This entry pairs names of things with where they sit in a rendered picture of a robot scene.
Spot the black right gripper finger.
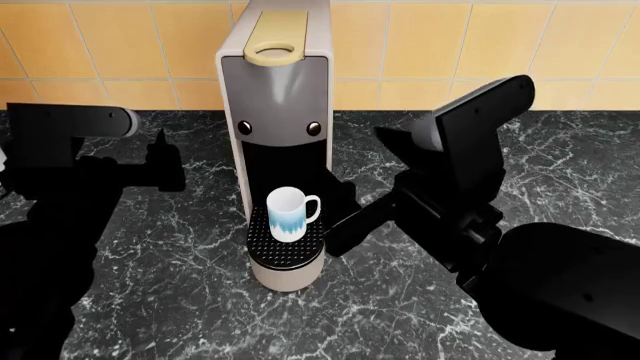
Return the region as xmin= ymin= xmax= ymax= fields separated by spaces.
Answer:
xmin=324 ymin=196 xmax=402 ymax=259

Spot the grey capsule coffee machine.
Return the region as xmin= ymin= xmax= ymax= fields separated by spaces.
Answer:
xmin=215 ymin=0 xmax=336 ymax=294

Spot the cream coffee machine lid lever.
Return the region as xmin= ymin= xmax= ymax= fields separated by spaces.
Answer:
xmin=243 ymin=9 xmax=309 ymax=69

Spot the white mug with blue pattern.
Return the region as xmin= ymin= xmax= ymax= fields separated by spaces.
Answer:
xmin=265 ymin=186 xmax=322 ymax=244

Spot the black perforated drip tray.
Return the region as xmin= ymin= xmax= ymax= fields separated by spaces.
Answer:
xmin=247 ymin=205 xmax=327 ymax=270

